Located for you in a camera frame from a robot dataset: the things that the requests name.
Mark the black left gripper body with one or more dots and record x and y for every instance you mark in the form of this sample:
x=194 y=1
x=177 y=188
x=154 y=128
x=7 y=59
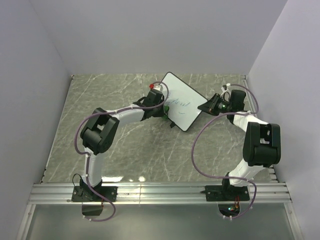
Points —
x=159 y=111

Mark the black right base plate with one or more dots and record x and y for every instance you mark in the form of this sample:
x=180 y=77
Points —
x=219 y=193

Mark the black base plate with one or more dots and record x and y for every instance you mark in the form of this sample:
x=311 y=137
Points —
x=81 y=194
x=219 y=193

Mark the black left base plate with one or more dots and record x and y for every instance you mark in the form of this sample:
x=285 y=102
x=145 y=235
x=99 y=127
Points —
x=81 y=194

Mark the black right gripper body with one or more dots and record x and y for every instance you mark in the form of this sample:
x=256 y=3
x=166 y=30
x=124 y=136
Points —
x=220 y=105

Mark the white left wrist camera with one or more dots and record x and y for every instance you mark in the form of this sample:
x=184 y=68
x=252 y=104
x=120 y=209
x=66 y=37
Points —
x=157 y=87

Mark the green whiteboard eraser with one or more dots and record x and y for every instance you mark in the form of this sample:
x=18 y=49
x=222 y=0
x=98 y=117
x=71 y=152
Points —
x=166 y=109

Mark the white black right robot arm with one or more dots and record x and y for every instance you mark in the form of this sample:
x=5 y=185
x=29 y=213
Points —
x=262 y=141

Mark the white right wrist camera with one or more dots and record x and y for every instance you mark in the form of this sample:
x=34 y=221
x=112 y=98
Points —
x=226 y=93

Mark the aluminium rail frame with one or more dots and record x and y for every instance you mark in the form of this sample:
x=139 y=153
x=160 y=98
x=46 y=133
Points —
x=156 y=211

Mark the white whiteboard black frame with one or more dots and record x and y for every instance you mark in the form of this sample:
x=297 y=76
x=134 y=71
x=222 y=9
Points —
x=183 y=101

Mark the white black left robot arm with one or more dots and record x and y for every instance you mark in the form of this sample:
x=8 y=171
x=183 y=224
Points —
x=100 y=129

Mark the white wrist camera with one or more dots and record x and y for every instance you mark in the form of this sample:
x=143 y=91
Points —
x=157 y=87
x=226 y=93

